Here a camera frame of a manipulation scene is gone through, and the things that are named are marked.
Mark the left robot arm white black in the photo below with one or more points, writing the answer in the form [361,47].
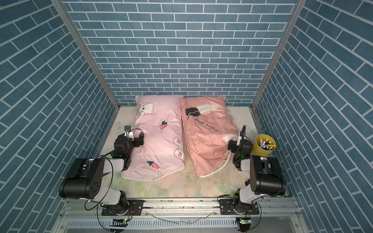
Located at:
[91,179]

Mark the floral table mat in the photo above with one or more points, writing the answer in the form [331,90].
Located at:
[184,183]

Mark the yellow pen cup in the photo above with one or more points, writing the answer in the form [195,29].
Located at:
[256,150]

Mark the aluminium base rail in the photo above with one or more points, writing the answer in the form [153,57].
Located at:
[186,215]

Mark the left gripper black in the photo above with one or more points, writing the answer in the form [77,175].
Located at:
[137,141]

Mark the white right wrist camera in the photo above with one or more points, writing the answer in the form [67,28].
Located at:
[241,135]

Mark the markers in cup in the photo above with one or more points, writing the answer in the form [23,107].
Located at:
[266,144]

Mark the aluminium corner post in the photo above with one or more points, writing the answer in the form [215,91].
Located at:
[73,30]
[279,49]

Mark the light pink cartoon pillow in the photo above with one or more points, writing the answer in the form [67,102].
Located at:
[158,117]

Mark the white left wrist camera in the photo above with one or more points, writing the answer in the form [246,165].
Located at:
[128,133]

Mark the right aluminium corner post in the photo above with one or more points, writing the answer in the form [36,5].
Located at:
[279,49]

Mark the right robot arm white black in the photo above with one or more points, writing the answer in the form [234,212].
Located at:
[266,176]

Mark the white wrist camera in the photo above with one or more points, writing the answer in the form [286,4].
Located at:
[128,133]
[241,135]

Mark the left aluminium corner post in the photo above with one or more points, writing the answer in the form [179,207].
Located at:
[73,30]

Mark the salmon feather print pillow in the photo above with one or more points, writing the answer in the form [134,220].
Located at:
[208,129]

